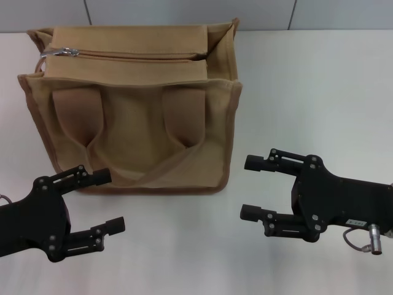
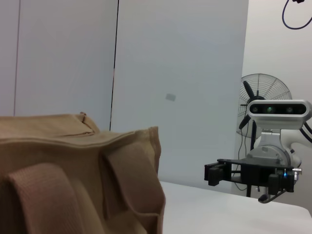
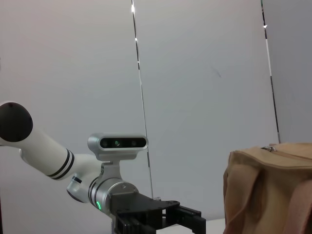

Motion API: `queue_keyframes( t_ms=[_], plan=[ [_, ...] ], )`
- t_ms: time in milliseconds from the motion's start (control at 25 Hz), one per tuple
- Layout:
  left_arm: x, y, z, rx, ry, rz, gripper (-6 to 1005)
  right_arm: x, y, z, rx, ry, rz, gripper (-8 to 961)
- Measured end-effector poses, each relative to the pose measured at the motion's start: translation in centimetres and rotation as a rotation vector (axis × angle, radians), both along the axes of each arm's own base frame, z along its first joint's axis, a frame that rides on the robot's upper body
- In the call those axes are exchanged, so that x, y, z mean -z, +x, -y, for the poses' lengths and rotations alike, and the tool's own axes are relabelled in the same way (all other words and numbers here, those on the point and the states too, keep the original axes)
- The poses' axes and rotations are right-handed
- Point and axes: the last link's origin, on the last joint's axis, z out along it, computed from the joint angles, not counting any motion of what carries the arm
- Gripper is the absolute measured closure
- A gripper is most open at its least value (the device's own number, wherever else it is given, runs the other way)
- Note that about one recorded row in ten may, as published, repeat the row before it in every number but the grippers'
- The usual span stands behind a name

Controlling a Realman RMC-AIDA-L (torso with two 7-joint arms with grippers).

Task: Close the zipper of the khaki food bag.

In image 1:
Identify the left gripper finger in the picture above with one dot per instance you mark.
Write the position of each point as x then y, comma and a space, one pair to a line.
98, 236
83, 178

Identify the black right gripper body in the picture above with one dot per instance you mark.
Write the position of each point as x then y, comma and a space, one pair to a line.
337, 199

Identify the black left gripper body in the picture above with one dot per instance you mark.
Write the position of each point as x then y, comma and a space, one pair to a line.
33, 215

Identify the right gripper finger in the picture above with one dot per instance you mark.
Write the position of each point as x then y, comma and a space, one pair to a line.
276, 224
276, 164

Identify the khaki canvas food bag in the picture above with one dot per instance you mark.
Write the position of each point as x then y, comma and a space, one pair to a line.
159, 123

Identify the silver metal zipper pull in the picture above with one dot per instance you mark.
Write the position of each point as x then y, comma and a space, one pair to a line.
66, 51

